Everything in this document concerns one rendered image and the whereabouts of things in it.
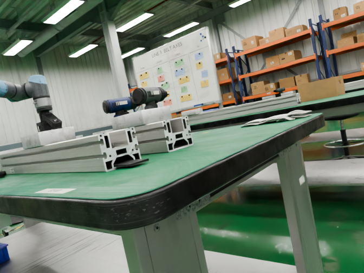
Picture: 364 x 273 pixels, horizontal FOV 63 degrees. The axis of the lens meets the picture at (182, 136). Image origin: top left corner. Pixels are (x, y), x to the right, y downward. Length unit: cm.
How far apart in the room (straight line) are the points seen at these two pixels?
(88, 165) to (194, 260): 32
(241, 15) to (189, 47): 850
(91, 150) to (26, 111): 1289
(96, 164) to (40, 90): 88
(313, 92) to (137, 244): 232
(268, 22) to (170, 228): 1168
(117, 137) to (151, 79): 400
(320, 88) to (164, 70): 252
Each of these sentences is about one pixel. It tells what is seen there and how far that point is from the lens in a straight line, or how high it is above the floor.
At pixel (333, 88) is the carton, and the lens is 261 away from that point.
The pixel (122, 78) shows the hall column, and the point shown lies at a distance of 966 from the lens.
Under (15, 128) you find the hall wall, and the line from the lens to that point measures 1327.
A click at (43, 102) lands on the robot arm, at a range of 152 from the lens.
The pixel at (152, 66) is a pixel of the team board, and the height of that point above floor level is 171.
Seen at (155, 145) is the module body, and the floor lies 80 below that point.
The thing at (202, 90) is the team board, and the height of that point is 116.
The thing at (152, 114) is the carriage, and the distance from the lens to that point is 85.
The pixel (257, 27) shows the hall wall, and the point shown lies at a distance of 1226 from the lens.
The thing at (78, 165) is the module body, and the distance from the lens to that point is 77.
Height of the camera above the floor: 86
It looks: 4 degrees down
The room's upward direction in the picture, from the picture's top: 12 degrees counter-clockwise
